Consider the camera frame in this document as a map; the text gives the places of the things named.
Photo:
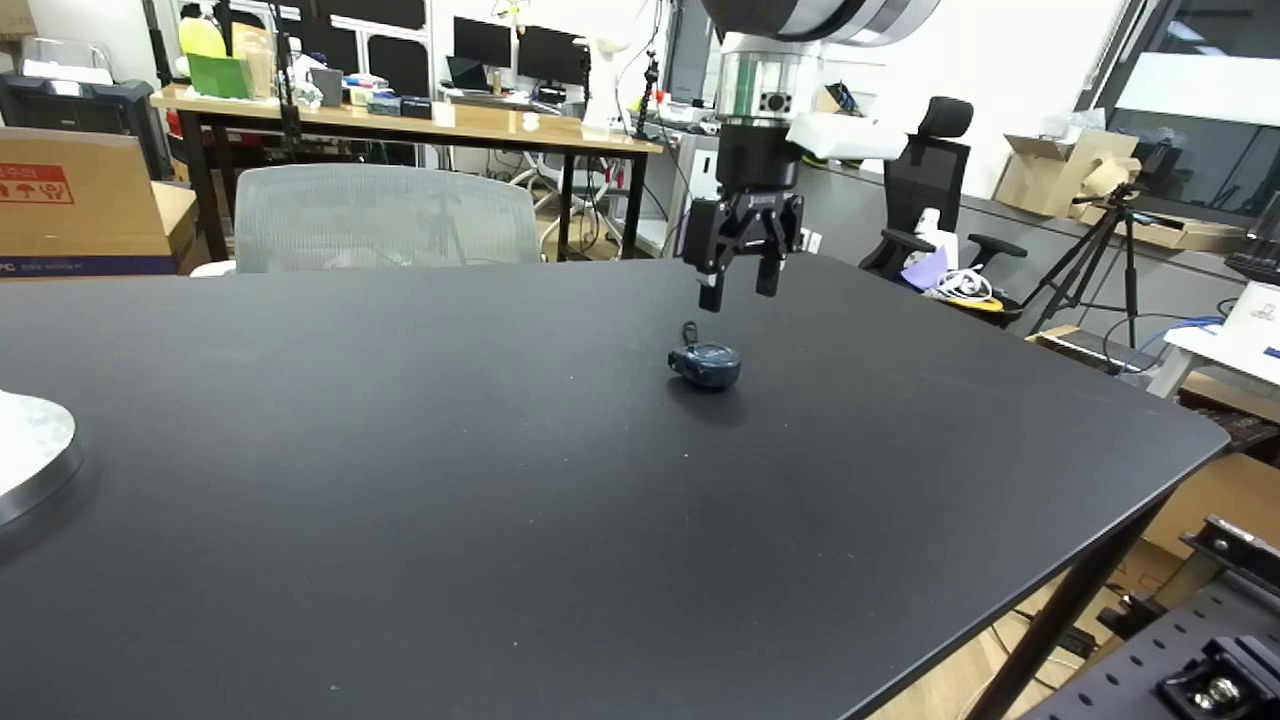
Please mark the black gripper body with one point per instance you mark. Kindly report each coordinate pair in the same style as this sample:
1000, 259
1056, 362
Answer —
759, 163

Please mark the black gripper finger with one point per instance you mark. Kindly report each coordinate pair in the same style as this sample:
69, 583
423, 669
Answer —
768, 273
713, 284

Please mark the blue black measuring tape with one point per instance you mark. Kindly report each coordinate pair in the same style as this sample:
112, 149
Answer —
704, 364

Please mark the white power strip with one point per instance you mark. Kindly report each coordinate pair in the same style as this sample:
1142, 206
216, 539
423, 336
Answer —
813, 241

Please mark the white drawer cabinet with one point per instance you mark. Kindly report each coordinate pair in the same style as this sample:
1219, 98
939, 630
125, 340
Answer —
703, 165

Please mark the black office chair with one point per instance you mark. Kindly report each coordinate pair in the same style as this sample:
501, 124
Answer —
920, 165

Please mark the white plastic bottle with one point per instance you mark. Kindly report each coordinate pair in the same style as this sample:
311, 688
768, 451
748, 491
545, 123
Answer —
939, 241

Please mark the white yellow bicycle helmet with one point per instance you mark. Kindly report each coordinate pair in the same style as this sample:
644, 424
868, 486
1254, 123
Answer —
971, 288

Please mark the black computer monitor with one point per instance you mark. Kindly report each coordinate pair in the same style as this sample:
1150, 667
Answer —
480, 40
552, 53

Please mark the wooden desk with black legs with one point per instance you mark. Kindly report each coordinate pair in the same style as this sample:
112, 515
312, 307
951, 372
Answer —
467, 124

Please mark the open cardboard box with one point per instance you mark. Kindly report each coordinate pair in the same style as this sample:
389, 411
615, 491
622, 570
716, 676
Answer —
1053, 172

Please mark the grey mesh chair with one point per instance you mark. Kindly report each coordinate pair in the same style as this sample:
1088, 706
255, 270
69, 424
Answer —
385, 220

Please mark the black table leg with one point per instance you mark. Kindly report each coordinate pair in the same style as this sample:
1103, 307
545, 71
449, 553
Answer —
1053, 626

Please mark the white box with papers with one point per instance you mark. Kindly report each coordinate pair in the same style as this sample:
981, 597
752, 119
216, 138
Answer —
1242, 332

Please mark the green folder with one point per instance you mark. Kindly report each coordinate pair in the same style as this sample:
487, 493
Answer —
216, 76

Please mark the black perforated breadboard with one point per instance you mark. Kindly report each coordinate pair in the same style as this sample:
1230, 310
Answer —
1145, 662

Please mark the cardboard box with red print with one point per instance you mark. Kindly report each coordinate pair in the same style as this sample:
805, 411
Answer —
93, 202

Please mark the black printer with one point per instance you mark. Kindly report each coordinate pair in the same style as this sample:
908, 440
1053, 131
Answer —
72, 107

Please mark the white plate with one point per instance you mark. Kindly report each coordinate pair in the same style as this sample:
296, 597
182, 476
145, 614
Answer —
25, 446

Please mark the black camera tripod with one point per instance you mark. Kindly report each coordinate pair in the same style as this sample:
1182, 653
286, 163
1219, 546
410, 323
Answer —
1103, 241

